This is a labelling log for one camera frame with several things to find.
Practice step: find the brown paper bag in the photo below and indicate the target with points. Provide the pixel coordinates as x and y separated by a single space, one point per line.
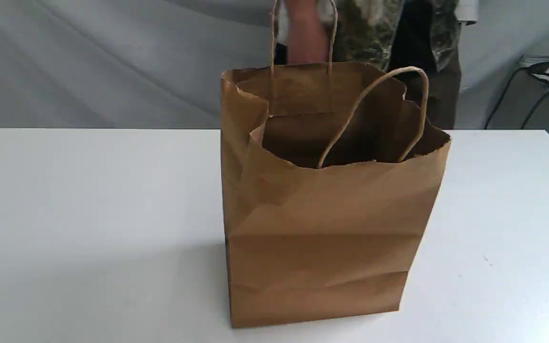
330 172

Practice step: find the white-sleeved forearm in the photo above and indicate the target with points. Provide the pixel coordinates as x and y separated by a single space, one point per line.
307 37

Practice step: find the person's camouflage jacket torso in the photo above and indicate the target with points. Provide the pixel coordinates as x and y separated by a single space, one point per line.
392 34

